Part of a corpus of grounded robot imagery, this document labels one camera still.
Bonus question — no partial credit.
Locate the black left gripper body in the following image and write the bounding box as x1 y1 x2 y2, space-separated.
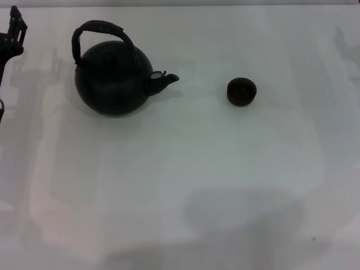
0 31 25 87

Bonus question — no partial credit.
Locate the black round teapot with handle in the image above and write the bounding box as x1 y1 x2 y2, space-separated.
71 19 180 116

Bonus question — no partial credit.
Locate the small dark teacup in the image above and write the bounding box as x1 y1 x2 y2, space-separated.
226 77 257 107

